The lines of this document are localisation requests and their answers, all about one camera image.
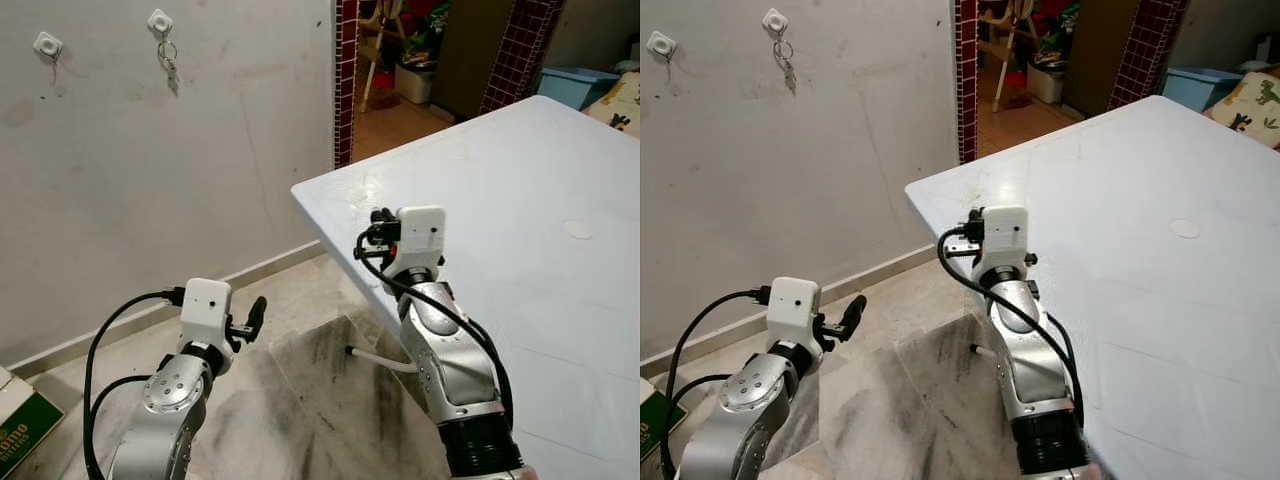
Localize white plastic bin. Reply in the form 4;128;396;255
395;62;436;106
1028;62;1067;105

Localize wooden stand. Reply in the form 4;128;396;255
358;0;396;113
978;0;1031;113

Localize white plastic table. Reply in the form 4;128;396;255
905;95;1280;480
290;95;641;480

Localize brown wooden door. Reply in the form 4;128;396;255
430;0;516;121
1062;0;1141;119

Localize green red clutter pile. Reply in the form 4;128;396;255
395;0;451;66
1030;0;1081;66

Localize white green cardboard box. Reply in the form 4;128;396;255
0;365;66;479
640;388;673;463

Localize red tiled pillar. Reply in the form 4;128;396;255
480;0;566;116
1108;0;1191;113

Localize blue plastic tub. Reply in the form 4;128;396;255
537;66;621;111
1160;66;1244;113

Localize dinosaur print cushion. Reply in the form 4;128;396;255
583;70;641;138
1205;68;1280;151

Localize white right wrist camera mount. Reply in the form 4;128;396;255
983;206;1032;274
396;206;447;277

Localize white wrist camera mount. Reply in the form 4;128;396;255
179;277;234;347
768;277;823;346
983;206;1032;274
396;206;447;277

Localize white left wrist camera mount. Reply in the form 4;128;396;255
768;277;823;346
179;277;234;347

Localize red tiled door frame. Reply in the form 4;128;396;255
953;0;979;166
333;0;359;169

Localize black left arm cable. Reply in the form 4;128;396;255
82;287;188;480
660;286;771;480

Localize silver keys on ring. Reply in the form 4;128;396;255
773;36;799;96
156;36;181;96

